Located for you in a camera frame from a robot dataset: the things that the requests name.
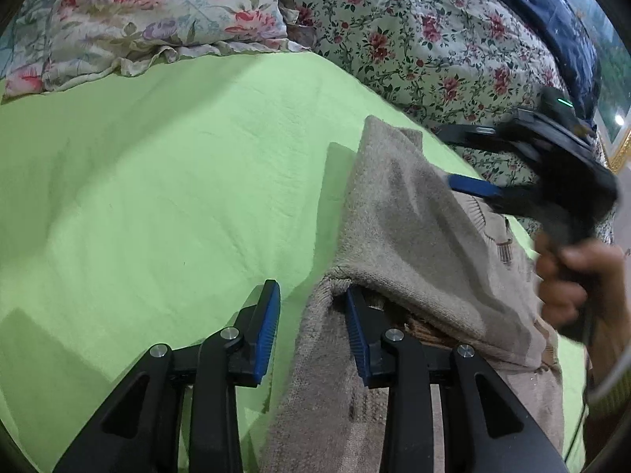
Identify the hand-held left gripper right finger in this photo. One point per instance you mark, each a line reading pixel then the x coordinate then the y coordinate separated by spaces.
pixel 356 335

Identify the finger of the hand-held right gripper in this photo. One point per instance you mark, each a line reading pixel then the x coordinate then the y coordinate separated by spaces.
pixel 473 186
pixel 468 133

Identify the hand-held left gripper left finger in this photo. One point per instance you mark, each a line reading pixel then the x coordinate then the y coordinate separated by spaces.
pixel 266 335

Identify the beige knitted sweater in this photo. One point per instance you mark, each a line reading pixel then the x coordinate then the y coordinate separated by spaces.
pixel 419 236

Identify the person's right forearm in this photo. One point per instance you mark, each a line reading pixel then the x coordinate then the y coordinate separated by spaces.
pixel 614 350

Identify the person's right hand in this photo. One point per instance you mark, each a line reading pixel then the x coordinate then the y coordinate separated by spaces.
pixel 567 286

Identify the rose print floral blanket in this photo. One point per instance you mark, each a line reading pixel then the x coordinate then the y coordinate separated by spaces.
pixel 419 34

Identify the gold framed picture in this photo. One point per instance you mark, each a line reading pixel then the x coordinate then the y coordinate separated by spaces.
pixel 611 69

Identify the dark blue cloth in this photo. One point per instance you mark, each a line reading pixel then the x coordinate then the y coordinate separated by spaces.
pixel 542 19

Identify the green bed sheet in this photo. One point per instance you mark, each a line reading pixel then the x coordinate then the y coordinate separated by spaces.
pixel 148 182

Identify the ruffled floral pillow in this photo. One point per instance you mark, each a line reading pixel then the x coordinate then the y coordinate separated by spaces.
pixel 148 10

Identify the teal floral pillow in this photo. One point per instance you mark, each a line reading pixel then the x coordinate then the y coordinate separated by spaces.
pixel 7 54

